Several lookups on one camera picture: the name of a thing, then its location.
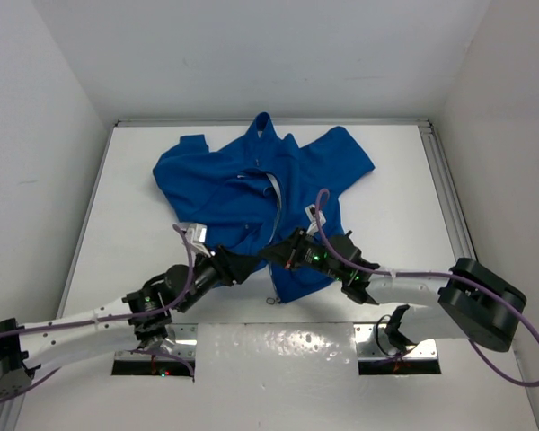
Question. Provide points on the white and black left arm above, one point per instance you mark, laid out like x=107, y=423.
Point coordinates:
x=31, y=352

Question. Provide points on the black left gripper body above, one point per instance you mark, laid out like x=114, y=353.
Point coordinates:
x=229, y=274

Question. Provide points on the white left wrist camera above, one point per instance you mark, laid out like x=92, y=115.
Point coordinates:
x=195, y=234

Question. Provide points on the blue zip-up jacket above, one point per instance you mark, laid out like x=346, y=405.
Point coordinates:
x=254, y=192

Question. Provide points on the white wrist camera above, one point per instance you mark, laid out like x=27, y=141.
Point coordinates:
x=316, y=218
x=195, y=234

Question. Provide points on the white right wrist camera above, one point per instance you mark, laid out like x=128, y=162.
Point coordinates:
x=316, y=218

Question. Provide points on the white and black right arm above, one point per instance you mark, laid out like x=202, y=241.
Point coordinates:
x=470, y=303

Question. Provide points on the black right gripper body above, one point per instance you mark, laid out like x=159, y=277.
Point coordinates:
x=307, y=253

